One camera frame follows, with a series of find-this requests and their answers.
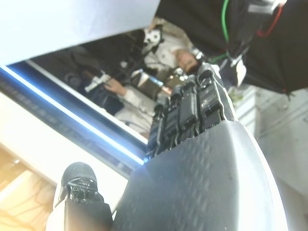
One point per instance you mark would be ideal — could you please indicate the white column with blue strip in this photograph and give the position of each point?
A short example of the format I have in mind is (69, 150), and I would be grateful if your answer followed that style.
(60, 134)

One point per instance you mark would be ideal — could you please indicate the person in white shirt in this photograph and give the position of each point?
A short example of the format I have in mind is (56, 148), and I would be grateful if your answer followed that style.
(185, 60)

